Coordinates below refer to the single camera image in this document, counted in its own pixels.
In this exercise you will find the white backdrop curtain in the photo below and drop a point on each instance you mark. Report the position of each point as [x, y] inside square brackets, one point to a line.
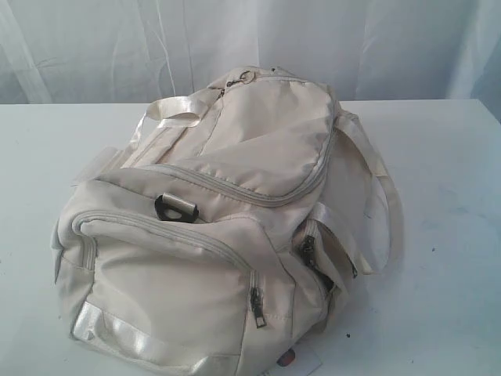
[138, 51]

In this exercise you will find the metal key ring zipper pull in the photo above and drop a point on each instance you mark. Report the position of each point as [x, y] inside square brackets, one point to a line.
[245, 78]

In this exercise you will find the cream white duffel bag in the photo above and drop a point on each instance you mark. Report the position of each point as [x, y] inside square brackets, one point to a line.
[230, 233]

